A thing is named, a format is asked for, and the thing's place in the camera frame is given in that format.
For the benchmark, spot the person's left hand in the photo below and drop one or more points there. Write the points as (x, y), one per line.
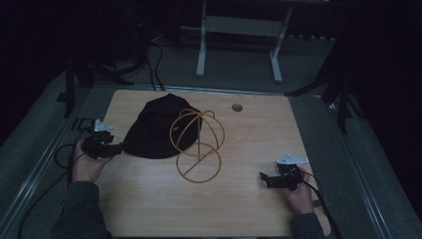
(85, 165)

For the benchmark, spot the person's right hand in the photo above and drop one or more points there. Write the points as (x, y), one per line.
(300, 198)

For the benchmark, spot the black cap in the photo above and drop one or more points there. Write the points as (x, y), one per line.
(156, 132)

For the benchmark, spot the black tripod stand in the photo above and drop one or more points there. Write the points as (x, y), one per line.
(335, 89)
(93, 66)

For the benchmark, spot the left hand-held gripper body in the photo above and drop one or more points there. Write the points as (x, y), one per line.
(98, 141)

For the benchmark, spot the grey table grommet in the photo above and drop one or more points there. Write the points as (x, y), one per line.
(237, 107)

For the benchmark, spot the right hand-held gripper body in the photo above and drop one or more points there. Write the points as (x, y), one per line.
(289, 174)

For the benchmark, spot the white metal desk frame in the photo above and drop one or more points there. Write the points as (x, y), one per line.
(242, 36)

